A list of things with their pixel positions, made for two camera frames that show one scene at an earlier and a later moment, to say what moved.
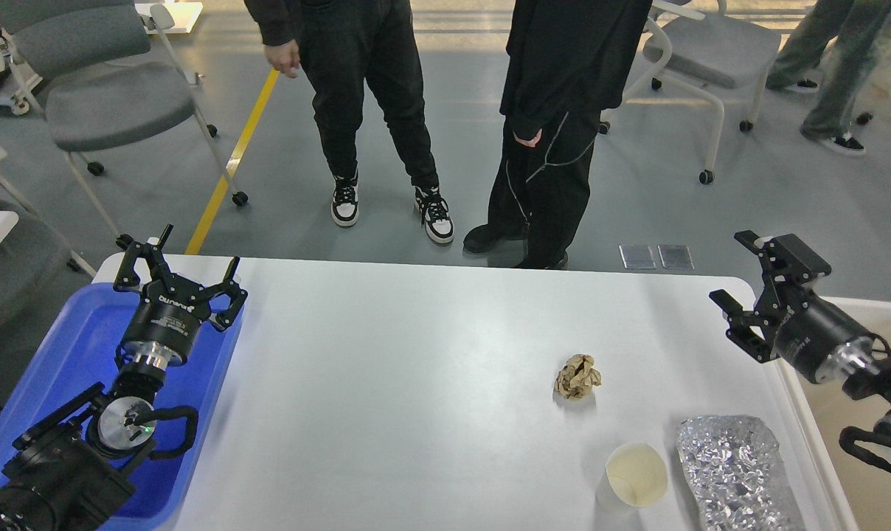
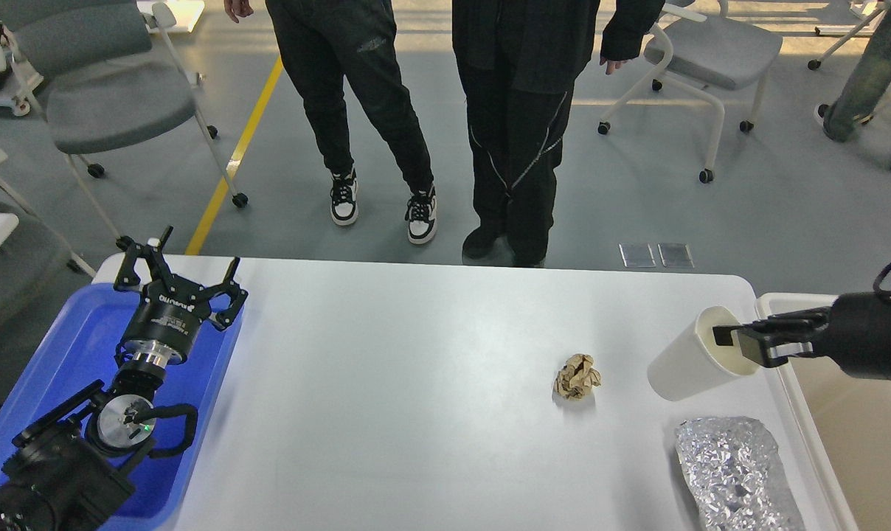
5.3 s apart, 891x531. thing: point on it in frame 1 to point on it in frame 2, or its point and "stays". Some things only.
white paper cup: [636, 475] to [690, 362]
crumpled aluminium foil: [735, 466] stays
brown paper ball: [577, 377] stays
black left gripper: [172, 308] stays
